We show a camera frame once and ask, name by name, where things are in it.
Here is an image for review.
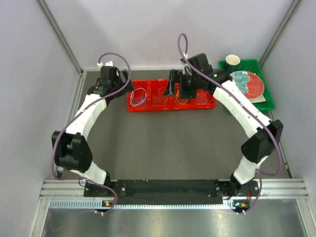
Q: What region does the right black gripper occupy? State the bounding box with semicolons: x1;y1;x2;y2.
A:
163;70;200;100

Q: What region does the yellow cable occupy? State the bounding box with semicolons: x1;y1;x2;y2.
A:
174;88;191;105

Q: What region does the orange cable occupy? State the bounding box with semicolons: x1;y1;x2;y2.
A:
158;87;171;103

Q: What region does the white cable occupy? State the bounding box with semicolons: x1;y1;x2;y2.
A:
130;86;148;107

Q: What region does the clear thin cable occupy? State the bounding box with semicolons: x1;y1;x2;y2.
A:
196;90;213;103

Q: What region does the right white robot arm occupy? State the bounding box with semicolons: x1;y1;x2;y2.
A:
163;53;283;197

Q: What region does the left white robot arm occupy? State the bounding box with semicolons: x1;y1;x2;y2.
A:
51;61;134;196

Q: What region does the red bin far left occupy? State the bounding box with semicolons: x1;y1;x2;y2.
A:
126;80;150;112

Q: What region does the dark green paper cup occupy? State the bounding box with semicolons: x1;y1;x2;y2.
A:
224;54;245;72

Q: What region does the blue patterned plate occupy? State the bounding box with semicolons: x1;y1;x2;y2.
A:
230;71;250;94

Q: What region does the red round plate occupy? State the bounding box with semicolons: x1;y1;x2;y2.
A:
245;71;265;100

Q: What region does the green plastic tray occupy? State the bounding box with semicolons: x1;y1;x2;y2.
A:
217;59;276;113

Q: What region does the white square board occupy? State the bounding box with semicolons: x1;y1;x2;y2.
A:
250;94;266;104

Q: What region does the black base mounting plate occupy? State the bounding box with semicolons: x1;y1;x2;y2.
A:
83;179;235;205

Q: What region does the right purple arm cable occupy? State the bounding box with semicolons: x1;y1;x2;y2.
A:
178;33;283;215

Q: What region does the aluminium rail left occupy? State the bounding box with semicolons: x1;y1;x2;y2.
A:
39;180;85;199

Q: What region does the slotted grey cable duct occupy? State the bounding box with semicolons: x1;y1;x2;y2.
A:
49;199;236;210

